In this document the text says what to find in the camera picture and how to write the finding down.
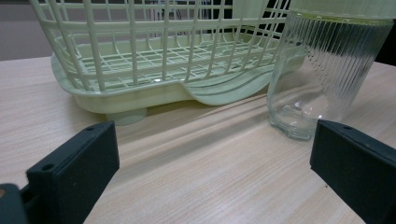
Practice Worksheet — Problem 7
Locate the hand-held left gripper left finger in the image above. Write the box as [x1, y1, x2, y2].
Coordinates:
[25, 120, 120, 224]

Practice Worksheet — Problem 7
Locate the pale green dish rack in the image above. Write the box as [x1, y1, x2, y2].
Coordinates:
[29, 0, 307, 126]

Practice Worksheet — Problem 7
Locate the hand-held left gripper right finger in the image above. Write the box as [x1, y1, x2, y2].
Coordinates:
[309, 119, 396, 224]

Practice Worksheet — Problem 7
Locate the ribbed clear glass cup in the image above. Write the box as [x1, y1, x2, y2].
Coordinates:
[266, 0, 396, 141]

